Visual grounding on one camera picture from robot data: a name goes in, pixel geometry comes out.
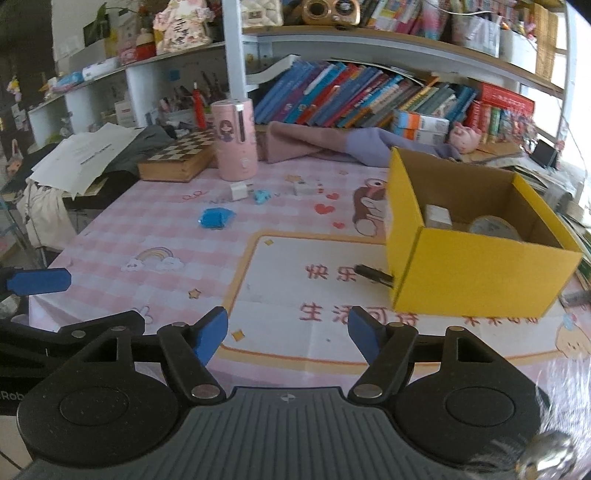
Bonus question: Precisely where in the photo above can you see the red thick dictionary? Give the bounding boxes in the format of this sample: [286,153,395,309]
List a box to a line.
[477,82,535,117]

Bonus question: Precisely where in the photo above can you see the row of colourful books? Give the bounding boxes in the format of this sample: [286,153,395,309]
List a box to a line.
[254,56,477,129]

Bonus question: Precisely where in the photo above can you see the purple pink cloth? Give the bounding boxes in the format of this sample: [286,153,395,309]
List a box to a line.
[256,122,461,168]

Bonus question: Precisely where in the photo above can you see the stack of papers and books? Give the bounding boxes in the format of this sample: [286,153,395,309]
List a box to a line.
[477,142,590,263]

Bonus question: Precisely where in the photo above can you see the pink pig plush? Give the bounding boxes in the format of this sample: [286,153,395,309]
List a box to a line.
[448,122,483,154]

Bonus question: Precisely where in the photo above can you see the white wall charger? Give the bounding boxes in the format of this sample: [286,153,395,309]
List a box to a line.
[229,181,252,202]

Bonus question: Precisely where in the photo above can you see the pink doll figurine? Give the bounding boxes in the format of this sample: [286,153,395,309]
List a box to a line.
[153,0,214,55]

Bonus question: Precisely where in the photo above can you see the black pen on table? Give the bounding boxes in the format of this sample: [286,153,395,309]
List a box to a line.
[353,264,394,288]

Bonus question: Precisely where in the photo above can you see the blue crumpled wrapper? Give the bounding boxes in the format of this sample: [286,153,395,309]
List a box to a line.
[198,207,235,230]

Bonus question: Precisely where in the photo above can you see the cream quilted pearl handbag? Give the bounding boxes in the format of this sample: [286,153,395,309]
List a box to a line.
[240,0,283,28]

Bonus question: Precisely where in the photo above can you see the orange white boxed book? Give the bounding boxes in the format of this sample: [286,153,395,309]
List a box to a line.
[391,110,450,146]

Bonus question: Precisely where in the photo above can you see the blue whistle toy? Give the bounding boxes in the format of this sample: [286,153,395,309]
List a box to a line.
[252,189,280,205]

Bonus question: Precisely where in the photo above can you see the gold retro radio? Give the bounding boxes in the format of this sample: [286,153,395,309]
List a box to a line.
[303,0,361,26]

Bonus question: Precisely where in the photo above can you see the black phone stand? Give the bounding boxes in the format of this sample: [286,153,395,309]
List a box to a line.
[530,140,558,168]

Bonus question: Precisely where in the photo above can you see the white wooden bookshelf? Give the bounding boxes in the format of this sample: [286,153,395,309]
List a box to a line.
[29,26,573,144]

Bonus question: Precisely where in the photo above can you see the white paper sheets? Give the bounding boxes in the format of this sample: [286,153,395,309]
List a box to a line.
[28,123,142,198]

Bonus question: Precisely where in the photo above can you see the yellow cardboard box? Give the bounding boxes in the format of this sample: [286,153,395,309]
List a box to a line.
[385,149,583,317]

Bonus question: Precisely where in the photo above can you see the yellow tape roll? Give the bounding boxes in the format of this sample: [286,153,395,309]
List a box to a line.
[468,215,521,241]

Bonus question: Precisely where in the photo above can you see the white charger block in box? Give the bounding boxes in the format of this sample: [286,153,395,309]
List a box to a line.
[424,204,453,230]

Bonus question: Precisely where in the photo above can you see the wooden chess board box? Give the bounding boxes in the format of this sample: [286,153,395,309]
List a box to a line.
[137,130,215,183]

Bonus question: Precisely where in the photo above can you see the pink cylindrical pen holder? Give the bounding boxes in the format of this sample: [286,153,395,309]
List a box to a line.
[211,99,259,182]

